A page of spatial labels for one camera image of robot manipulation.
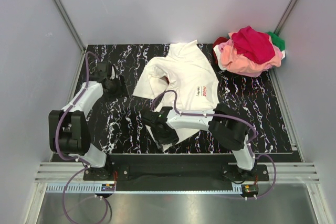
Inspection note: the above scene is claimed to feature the grey slotted cable duct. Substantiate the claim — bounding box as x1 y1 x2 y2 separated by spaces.
46 184 245 193

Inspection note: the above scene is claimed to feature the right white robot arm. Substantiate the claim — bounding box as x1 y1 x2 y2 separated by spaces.
141 103 257 180

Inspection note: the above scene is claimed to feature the aluminium rail profile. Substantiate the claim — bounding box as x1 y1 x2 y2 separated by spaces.
35 162 320 184

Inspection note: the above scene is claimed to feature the magenta t-shirt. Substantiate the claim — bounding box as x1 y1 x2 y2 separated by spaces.
230 26 275 65

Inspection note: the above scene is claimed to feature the white t-shirt red print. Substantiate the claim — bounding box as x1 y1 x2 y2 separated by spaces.
132 39 219 153

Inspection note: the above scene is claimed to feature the aluminium corner post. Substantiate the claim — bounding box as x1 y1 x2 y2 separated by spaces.
52 0 86 52
274 0 299 36

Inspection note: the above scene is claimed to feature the green t-shirt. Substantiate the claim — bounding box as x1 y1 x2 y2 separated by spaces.
266 31 286 51

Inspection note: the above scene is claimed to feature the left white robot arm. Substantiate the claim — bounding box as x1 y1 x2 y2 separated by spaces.
48 62 129 180

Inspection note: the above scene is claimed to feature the right aluminium corner post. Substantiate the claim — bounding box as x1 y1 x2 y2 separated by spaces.
274 0 299 36

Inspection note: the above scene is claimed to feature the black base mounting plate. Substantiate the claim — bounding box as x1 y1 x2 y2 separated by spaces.
83 154 269 183

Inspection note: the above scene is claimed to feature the left aluminium corner post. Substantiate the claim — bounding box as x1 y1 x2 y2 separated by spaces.
52 0 86 52

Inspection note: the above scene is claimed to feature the pink t-shirt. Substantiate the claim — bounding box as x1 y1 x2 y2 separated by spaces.
217 38 286 77

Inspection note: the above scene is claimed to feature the dark red t-shirt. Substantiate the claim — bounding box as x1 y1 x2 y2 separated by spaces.
212 37 228 64

